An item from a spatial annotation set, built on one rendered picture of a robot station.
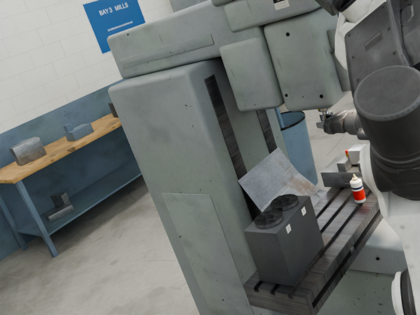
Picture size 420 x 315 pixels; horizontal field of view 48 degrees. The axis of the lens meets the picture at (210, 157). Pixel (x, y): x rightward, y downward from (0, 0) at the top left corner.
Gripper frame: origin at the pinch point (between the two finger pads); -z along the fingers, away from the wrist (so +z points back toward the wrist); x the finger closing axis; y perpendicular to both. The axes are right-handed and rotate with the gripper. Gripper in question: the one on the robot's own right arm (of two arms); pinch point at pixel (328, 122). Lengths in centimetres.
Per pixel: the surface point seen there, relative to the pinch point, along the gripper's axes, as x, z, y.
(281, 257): 49, 17, 21
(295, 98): 10.7, -1.2, -13.4
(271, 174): 6.5, -33.1, 21.5
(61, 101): -39, -443, -8
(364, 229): 11.1, 14.1, 35.0
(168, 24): 23, -44, -50
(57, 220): 38, -366, 95
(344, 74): -0.9, 11.9, -16.7
